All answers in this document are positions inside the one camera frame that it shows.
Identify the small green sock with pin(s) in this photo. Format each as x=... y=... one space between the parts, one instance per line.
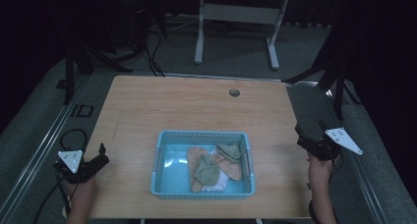
x=231 y=150

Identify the large green sock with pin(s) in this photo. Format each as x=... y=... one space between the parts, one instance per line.
x=206 y=171

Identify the long orange sock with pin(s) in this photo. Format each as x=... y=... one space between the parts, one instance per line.
x=193 y=156

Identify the white metal desk frame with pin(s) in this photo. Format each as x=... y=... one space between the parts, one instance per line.
x=241 y=13

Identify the person's left hand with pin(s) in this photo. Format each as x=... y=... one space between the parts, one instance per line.
x=82 y=189

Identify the person's right hand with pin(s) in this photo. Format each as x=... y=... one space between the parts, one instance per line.
x=320 y=171

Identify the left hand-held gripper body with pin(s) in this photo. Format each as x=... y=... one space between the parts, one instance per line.
x=70 y=160

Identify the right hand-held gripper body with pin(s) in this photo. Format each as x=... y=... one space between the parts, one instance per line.
x=344 y=139

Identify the light blue plastic basket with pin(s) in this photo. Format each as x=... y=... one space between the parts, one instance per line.
x=170 y=171

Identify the metal floor rail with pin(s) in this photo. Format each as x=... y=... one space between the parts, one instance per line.
x=367 y=184
x=42 y=145

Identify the grey round table grommet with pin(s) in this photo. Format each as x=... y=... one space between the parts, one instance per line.
x=234 y=93

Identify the short orange sock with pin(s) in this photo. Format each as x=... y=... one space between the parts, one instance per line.
x=231 y=170

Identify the black tripod stand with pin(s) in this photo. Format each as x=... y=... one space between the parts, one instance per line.
x=339 y=86
x=69 y=76

